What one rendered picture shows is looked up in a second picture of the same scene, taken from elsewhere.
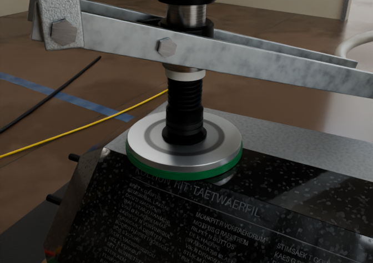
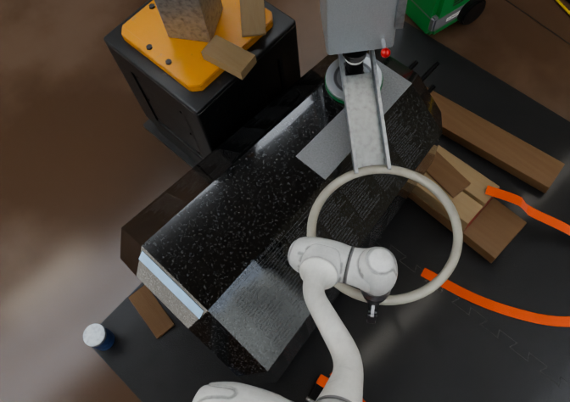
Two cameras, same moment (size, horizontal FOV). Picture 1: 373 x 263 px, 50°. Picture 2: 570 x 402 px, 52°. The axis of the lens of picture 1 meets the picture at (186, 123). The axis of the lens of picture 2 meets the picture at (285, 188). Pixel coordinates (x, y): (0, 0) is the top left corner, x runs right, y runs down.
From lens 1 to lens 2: 2.14 m
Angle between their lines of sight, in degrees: 75
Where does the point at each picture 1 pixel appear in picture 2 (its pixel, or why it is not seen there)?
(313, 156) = (331, 133)
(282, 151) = (338, 121)
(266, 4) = not seen: outside the picture
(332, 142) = (342, 147)
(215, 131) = not seen: hidden behind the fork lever
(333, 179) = (310, 131)
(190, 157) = (332, 75)
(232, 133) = not seen: hidden behind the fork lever
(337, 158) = (326, 142)
